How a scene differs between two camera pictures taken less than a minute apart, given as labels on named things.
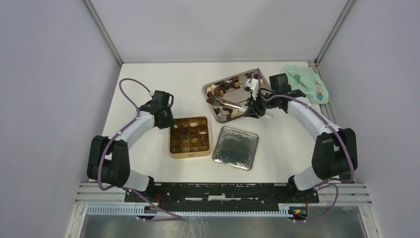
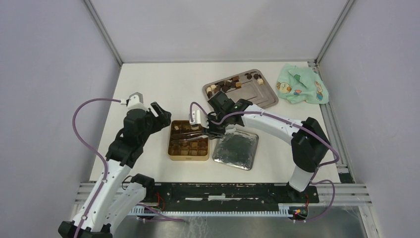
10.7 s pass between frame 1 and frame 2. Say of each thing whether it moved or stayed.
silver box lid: stayed
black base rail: stayed
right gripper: moved
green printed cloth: stayed
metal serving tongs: moved
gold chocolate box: stayed
